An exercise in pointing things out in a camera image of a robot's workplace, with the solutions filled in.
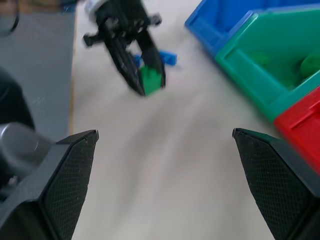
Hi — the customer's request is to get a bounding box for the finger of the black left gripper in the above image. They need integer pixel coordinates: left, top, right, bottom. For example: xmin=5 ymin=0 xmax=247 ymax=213
xmin=106 ymin=39 xmax=147 ymax=97
xmin=136 ymin=28 xmax=168 ymax=90

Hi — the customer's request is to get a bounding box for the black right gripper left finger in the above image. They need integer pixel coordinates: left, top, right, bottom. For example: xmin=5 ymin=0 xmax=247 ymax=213
xmin=0 ymin=129 xmax=100 ymax=240

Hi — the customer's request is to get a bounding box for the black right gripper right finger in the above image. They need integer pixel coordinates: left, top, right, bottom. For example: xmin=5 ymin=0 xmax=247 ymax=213
xmin=231 ymin=127 xmax=320 ymax=240

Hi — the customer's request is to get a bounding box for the green toy brick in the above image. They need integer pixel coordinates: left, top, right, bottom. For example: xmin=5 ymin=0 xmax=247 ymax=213
xmin=299 ymin=53 xmax=320 ymax=81
xmin=139 ymin=64 xmax=162 ymax=97

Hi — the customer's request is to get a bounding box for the red plastic bin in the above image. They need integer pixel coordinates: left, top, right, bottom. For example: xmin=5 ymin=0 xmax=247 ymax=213
xmin=273 ymin=86 xmax=320 ymax=177

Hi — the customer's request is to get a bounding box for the black cable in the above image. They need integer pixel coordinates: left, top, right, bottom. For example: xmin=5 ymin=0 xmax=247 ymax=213
xmin=0 ymin=0 xmax=21 ymax=38

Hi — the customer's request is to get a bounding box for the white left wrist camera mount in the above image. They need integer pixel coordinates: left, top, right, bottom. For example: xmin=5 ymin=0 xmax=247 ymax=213
xmin=84 ymin=0 xmax=107 ymax=16

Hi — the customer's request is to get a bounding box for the blue plastic bin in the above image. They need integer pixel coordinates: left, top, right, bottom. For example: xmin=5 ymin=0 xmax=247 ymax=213
xmin=184 ymin=0 xmax=320 ymax=61

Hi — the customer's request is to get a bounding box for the green plastic bin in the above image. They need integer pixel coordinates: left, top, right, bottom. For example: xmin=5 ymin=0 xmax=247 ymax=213
xmin=215 ymin=9 xmax=320 ymax=123

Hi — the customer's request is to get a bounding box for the blue toy brick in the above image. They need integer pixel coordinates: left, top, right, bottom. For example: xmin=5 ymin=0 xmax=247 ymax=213
xmin=133 ymin=49 xmax=178 ymax=67

